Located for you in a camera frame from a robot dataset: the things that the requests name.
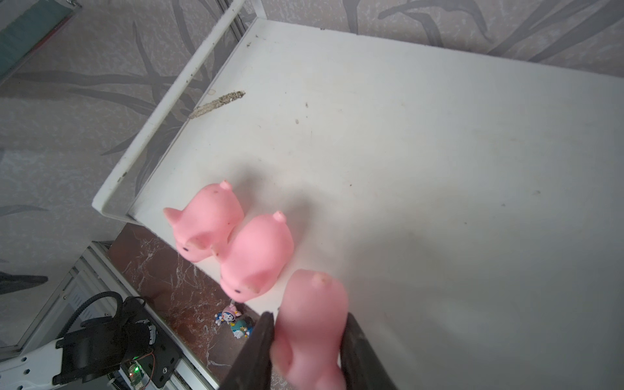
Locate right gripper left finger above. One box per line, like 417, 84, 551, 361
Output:
219, 311, 275, 390

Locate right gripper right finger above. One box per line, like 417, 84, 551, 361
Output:
340, 313, 397, 390

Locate pink pig toy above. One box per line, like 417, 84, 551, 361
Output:
270, 269, 349, 389
211, 211, 294, 303
163, 180, 245, 263

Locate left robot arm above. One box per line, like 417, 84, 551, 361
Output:
1, 291, 158, 389

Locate white two-tier shelf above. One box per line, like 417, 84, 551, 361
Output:
93, 1, 623, 389

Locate teal Doraemon figure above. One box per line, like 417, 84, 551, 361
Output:
231, 317, 254, 340

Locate pink hooded Doraemon figure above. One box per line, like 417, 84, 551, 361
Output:
214, 303, 242, 325

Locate green circuit board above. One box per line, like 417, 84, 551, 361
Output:
128, 362, 150, 390

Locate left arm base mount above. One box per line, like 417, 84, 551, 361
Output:
121, 297, 182, 389

